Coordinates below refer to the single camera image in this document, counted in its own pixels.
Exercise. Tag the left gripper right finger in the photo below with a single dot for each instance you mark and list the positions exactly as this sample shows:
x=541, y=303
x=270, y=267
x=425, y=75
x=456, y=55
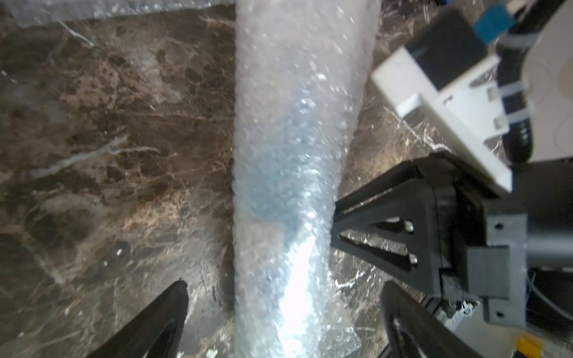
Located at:
x=414, y=332

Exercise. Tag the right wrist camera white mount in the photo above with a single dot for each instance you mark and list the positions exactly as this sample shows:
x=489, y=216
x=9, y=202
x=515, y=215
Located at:
x=433, y=72

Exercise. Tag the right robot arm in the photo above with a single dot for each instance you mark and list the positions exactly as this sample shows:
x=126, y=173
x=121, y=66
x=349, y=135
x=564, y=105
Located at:
x=534, y=42

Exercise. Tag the blue liquid glass bottle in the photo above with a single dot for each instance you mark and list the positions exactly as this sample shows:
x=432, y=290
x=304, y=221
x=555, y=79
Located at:
x=284, y=169

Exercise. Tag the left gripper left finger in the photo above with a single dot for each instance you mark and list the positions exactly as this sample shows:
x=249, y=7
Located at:
x=156, y=331

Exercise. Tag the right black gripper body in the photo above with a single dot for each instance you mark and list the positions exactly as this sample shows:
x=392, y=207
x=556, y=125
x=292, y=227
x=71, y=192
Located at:
x=513, y=249

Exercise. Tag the stack of bubble wrap sheets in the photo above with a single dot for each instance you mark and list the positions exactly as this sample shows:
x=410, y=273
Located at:
x=41, y=12

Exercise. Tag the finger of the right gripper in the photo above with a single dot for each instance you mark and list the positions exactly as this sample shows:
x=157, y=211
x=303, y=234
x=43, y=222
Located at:
x=419, y=191
x=419, y=267

